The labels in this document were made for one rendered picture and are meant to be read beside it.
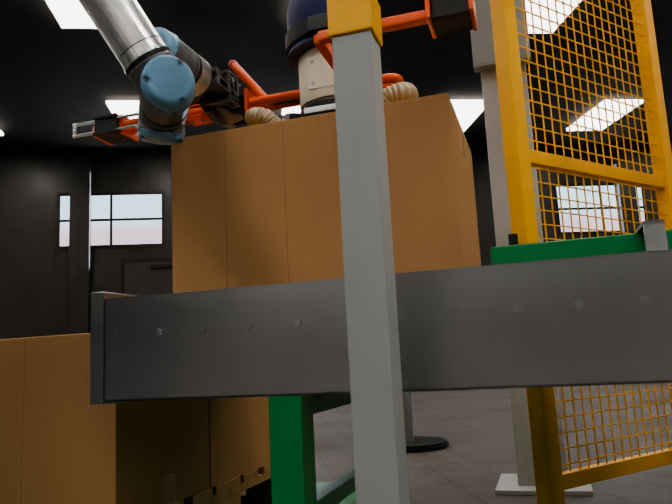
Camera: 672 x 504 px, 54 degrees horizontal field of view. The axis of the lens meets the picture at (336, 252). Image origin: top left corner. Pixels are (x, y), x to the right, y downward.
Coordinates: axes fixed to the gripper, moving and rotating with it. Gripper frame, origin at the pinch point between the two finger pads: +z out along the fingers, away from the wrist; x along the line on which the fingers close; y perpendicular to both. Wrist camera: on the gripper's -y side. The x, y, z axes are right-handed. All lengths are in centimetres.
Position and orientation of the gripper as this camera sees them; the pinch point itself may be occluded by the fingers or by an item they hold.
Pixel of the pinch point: (228, 110)
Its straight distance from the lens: 166.5
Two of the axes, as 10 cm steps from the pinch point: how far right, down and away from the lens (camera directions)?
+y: 9.5, -1.1, -2.9
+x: -0.7, -9.9, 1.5
